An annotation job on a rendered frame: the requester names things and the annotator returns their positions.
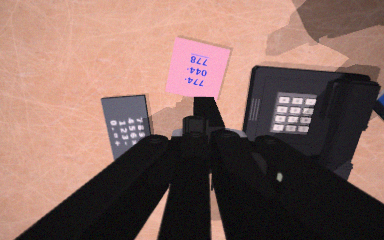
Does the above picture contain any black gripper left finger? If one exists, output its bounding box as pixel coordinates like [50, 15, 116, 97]
[14, 96, 212, 240]

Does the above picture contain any grey pocket calculator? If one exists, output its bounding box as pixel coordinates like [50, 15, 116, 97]
[100, 95, 151, 160]

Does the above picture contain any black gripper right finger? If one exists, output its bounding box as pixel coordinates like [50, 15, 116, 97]
[204, 97, 384, 240]

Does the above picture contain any black desk phone base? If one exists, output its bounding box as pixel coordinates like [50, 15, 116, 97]
[242, 65, 371, 162]

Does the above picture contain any pink sticky note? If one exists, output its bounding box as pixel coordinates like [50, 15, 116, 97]
[165, 37, 230, 102]

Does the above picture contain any black telephone handset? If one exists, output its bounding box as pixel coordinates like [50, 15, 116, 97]
[317, 78, 381, 181]

